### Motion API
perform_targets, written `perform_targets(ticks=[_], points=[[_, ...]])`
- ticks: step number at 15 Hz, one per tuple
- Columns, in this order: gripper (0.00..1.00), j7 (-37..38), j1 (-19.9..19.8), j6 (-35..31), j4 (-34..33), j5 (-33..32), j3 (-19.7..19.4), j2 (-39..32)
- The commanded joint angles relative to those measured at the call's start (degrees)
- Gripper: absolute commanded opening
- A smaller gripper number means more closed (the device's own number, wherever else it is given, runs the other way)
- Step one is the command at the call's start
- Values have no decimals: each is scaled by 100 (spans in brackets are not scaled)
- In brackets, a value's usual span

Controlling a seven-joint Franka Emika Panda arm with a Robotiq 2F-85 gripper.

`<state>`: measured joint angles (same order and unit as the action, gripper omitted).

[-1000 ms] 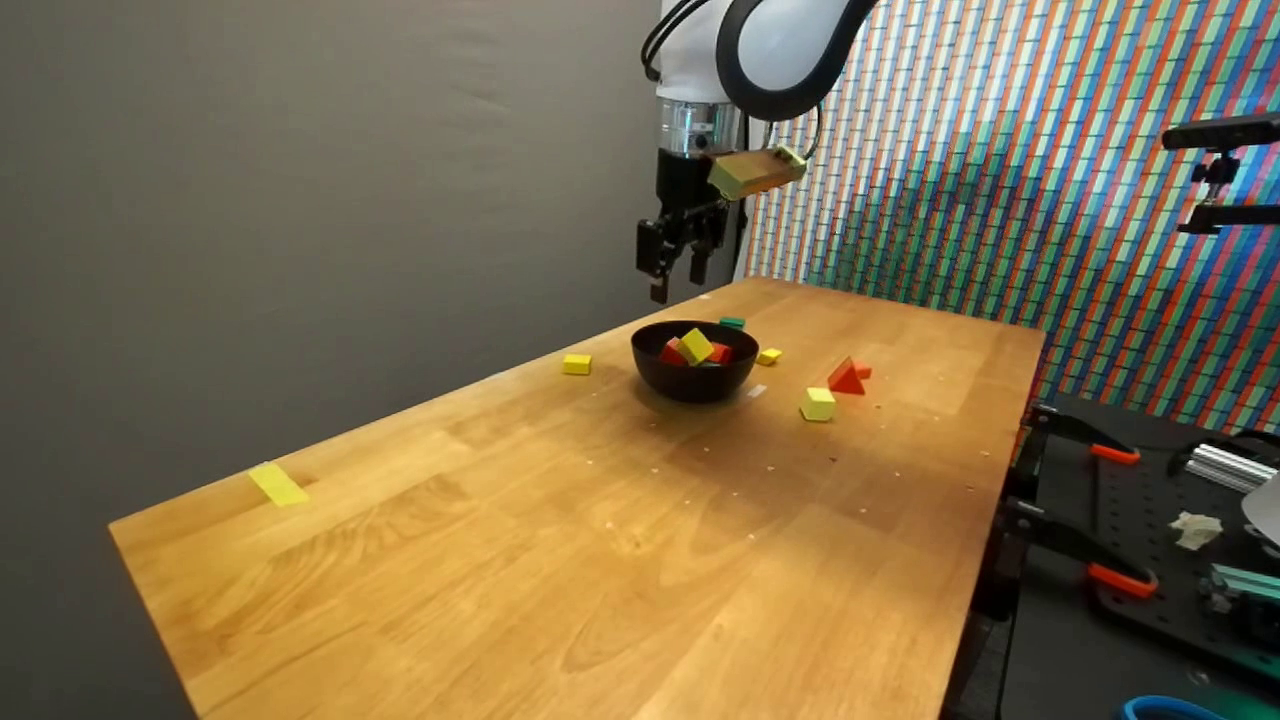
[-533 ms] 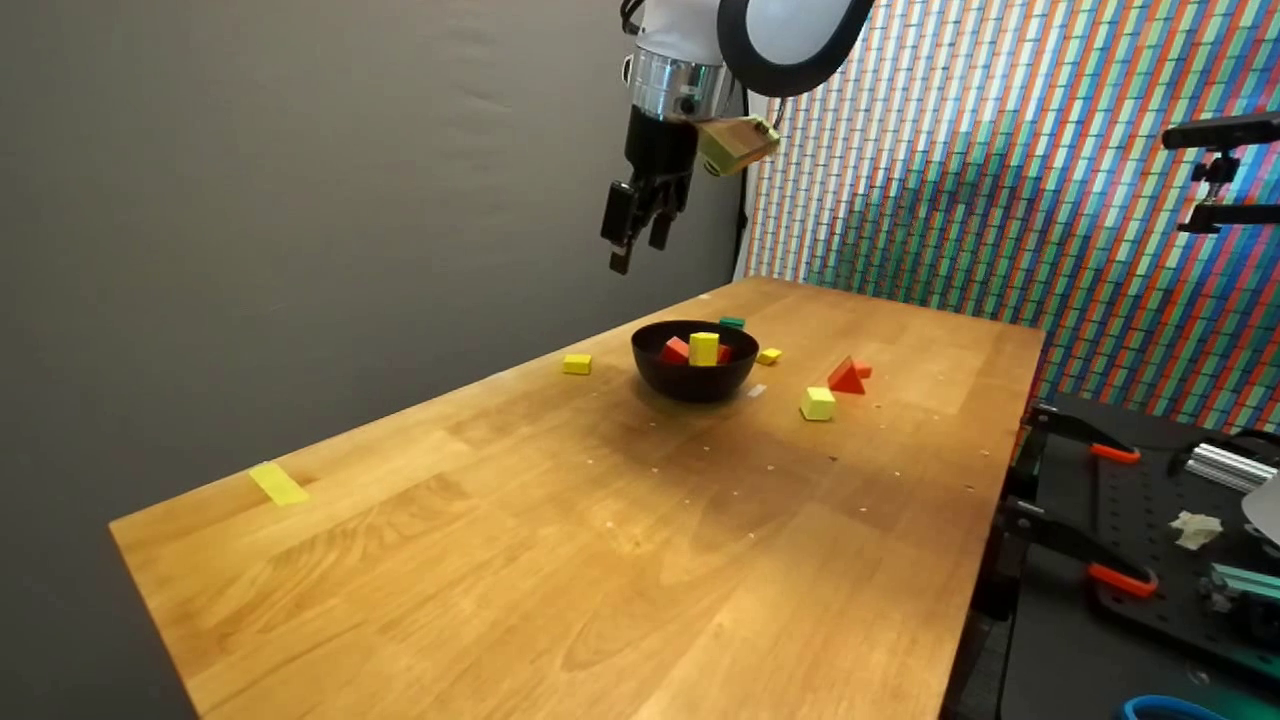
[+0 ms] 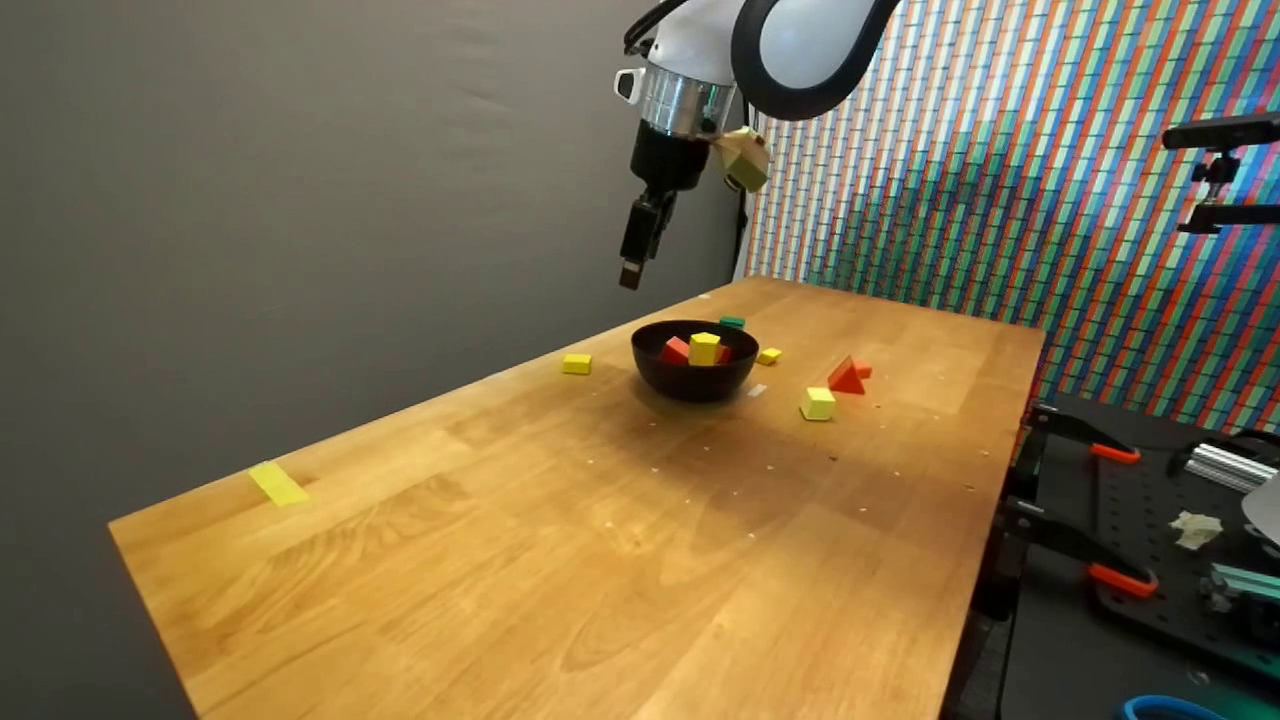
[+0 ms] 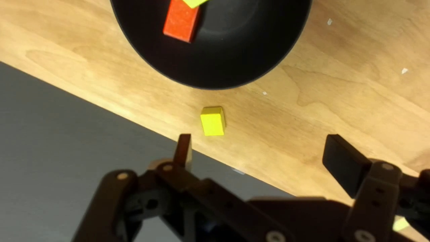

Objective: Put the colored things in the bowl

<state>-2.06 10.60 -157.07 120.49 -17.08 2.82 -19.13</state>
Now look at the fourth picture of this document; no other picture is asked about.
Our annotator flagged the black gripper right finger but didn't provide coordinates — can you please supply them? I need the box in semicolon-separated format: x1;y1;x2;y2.
321;133;430;242

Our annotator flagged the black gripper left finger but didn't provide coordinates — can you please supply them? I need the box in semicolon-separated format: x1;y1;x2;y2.
72;133;292;242

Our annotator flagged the yellow rectangular block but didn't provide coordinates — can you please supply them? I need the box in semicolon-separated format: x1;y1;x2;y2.
198;104;228;138

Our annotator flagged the orange-red cube block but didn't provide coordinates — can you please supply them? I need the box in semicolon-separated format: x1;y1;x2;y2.
161;0;200;44

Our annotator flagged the black bowl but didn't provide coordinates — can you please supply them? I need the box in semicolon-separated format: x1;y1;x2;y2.
108;0;312;91

